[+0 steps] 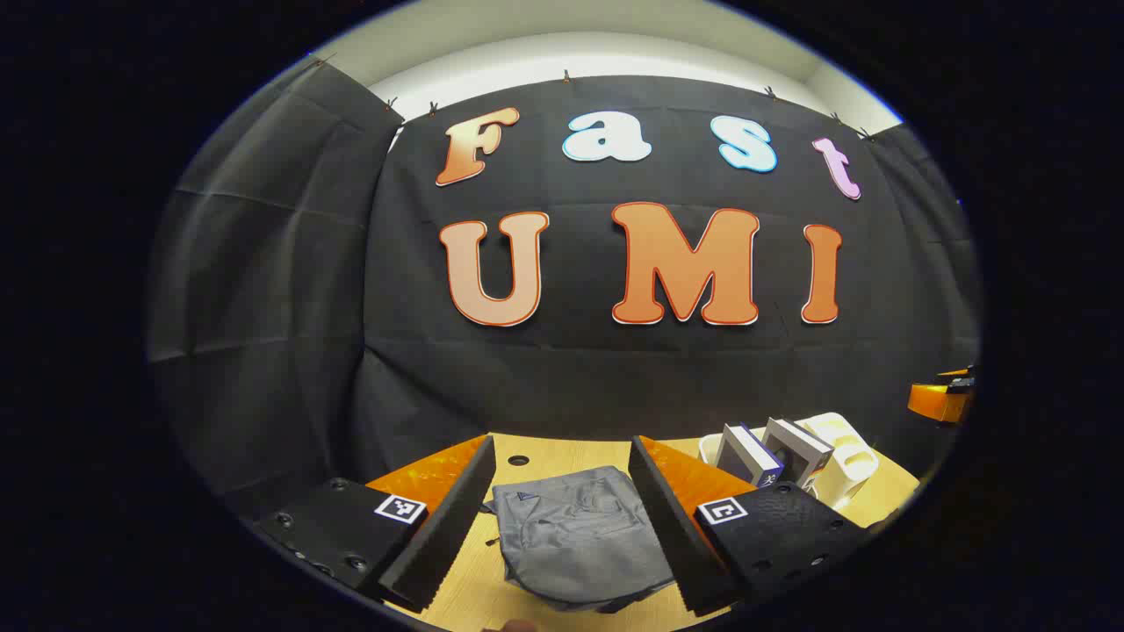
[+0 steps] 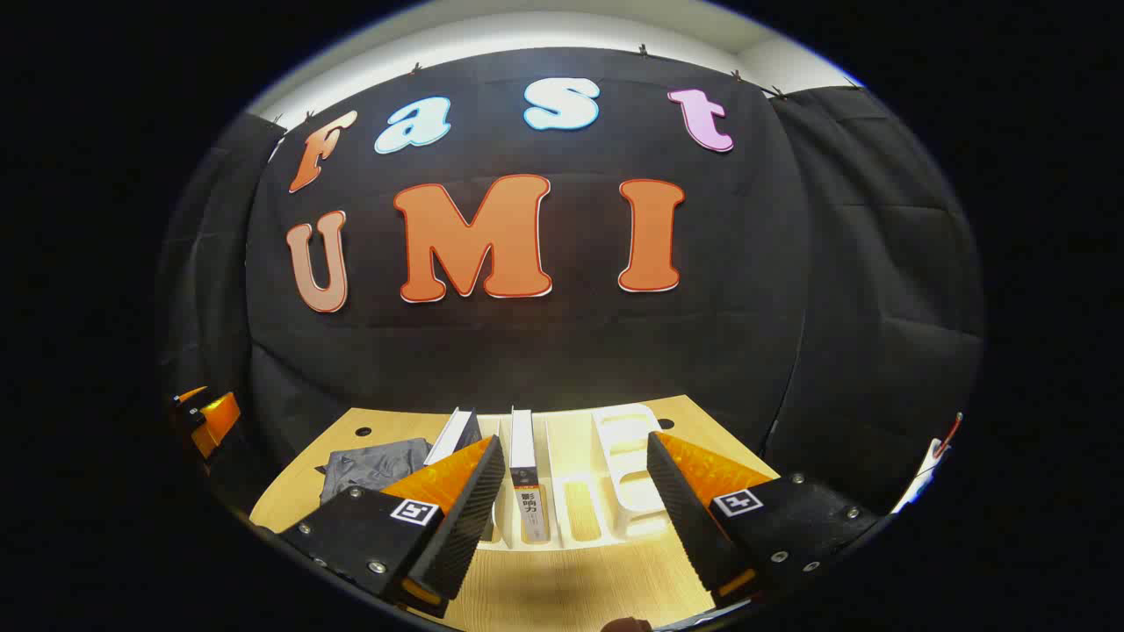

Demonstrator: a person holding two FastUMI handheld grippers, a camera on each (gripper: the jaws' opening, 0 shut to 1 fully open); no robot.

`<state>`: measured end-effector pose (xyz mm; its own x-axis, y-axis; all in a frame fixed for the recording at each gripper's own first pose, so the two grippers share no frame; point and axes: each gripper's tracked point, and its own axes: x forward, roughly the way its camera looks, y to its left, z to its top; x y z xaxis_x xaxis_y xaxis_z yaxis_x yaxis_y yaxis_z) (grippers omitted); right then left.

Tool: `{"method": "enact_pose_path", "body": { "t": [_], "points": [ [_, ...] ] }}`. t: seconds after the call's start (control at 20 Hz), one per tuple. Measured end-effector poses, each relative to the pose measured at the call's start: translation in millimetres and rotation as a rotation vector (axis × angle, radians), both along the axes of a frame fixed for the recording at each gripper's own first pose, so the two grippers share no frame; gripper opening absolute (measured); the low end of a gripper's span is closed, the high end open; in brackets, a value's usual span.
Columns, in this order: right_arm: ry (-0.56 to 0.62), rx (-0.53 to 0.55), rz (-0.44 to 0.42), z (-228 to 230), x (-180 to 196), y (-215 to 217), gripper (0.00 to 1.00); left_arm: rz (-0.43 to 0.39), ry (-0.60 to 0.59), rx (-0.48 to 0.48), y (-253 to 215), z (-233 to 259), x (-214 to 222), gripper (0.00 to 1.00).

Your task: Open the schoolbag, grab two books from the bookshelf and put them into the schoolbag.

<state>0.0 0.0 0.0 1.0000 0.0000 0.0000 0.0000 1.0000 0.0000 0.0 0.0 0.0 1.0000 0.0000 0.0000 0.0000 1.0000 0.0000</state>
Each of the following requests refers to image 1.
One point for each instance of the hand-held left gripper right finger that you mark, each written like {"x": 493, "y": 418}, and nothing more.
{"x": 667, "y": 527}

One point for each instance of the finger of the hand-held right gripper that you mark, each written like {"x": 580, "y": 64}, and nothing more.
{"x": 935, "y": 399}

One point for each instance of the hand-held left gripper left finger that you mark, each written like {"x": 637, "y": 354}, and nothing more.
{"x": 452, "y": 527}

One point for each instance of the grey schoolbag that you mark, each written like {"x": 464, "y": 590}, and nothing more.
{"x": 571, "y": 535}

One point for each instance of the blue cover book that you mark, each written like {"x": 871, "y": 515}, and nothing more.
{"x": 746, "y": 456}

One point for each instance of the white plastic bookshelf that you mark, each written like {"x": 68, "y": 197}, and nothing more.
{"x": 847, "y": 465}

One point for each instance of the white cover book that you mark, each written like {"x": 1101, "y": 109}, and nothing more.
{"x": 795, "y": 448}

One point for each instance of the black backdrop cloth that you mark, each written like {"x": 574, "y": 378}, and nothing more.
{"x": 580, "y": 369}

